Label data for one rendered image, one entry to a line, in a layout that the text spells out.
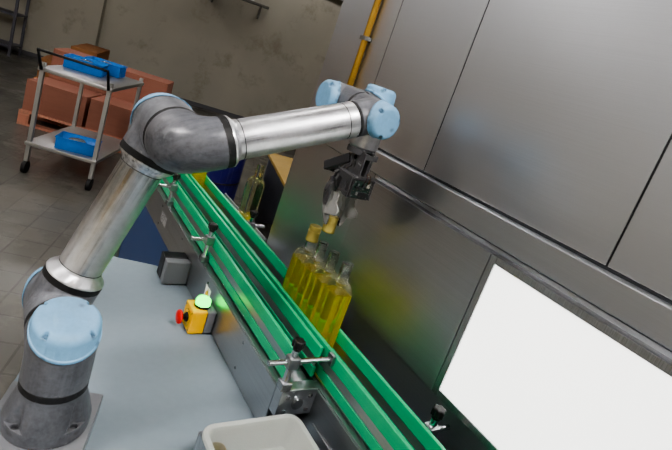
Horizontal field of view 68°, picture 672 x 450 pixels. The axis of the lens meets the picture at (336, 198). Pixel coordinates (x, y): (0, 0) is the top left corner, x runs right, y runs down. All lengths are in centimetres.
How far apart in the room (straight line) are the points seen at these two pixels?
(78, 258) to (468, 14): 102
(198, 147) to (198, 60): 959
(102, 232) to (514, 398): 84
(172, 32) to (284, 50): 215
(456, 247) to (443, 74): 44
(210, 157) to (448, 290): 59
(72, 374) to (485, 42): 108
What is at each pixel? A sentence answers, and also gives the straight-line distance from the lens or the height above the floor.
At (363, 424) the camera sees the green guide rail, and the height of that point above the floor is 91.
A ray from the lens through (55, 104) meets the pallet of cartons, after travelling 603.
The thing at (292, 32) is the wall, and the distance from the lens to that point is 1047.
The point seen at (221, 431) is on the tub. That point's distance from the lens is 112.
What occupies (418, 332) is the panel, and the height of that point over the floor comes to 107.
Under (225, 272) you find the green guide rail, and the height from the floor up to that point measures 92.
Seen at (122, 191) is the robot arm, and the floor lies 123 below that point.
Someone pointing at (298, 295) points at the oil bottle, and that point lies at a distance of 135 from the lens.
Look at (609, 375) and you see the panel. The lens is 97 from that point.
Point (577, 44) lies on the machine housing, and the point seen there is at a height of 176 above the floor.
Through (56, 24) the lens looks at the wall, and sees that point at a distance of 1092.
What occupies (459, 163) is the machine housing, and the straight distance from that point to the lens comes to 120.
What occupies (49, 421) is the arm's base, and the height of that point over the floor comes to 84.
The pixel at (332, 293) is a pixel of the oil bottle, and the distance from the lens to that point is 123.
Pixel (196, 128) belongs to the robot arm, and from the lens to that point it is 89.
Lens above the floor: 157
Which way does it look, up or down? 14 degrees down
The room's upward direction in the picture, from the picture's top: 19 degrees clockwise
